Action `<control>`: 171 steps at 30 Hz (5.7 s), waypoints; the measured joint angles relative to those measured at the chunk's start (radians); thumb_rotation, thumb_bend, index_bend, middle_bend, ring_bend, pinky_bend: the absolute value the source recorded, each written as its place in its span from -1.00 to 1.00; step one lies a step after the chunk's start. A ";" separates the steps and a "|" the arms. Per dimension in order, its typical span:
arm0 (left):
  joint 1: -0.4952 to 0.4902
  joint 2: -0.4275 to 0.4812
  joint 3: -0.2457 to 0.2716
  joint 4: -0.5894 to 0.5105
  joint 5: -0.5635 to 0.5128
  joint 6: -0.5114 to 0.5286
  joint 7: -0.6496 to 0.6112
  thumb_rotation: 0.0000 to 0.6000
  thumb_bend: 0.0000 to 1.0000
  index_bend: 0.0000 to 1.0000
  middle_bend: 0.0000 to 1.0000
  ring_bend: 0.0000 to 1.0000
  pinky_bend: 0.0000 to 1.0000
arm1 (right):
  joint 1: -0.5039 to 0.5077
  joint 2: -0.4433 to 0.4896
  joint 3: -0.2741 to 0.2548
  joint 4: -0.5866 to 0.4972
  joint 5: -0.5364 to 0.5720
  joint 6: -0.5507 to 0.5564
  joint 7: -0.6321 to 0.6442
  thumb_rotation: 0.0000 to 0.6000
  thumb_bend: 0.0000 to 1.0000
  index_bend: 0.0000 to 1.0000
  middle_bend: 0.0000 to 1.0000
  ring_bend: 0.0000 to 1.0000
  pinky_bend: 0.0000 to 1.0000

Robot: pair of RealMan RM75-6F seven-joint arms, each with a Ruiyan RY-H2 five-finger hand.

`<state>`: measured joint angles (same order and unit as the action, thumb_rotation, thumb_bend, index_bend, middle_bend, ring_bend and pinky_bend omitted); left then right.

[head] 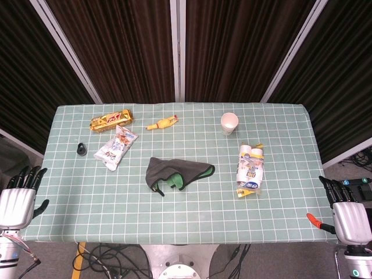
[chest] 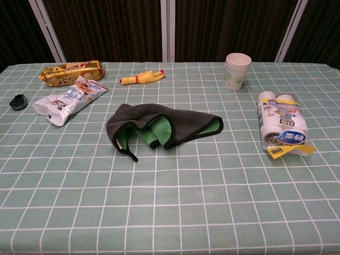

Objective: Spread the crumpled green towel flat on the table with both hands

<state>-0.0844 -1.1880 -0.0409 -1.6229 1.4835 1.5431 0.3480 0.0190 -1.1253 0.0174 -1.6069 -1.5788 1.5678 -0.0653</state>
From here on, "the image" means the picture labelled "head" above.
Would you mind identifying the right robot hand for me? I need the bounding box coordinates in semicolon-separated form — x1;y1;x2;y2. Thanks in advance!
306;175;372;245

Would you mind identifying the gold snack bar package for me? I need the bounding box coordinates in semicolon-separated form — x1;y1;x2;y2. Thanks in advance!
89;109;134;134

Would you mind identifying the coloured wrist wire bundle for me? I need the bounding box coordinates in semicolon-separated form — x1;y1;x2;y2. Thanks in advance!
5;231;42;266

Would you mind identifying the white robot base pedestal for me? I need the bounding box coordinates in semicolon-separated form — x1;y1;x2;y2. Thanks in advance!
139;244;219;279

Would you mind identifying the green checkered tablecloth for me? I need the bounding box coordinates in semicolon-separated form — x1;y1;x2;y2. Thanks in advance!
20;102;338;244

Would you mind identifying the dark ribbed partition panel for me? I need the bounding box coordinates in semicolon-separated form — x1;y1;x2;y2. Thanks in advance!
0;0;97;159
267;0;372;170
185;0;317;103
46;0;176;104

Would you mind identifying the yellow rubber chicken toy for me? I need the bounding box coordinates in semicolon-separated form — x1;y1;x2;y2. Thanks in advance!
145;115;179;131

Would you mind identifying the white foil snack bag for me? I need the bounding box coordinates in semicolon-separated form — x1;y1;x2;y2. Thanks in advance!
93;124;138;171

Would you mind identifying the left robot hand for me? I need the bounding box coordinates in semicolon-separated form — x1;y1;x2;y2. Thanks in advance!
0;165;50;232

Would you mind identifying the white partition post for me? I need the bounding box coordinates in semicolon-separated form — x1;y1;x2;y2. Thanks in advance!
260;0;332;103
170;0;187;102
28;0;103;104

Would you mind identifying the white paper cup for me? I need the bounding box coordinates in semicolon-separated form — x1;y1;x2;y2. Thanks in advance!
220;112;239;136

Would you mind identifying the black device with blue labels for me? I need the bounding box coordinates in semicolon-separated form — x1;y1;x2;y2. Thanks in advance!
342;177;372;202

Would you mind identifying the black floor cable bundle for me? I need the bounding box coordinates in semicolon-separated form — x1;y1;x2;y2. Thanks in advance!
345;150;372;169
226;243;251;279
77;243;152;279

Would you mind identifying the yellow floor tape strip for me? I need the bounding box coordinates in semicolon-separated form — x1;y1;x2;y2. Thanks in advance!
71;242;87;279

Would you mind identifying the green cloth black trim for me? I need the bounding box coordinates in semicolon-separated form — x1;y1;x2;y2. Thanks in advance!
145;157;216;197

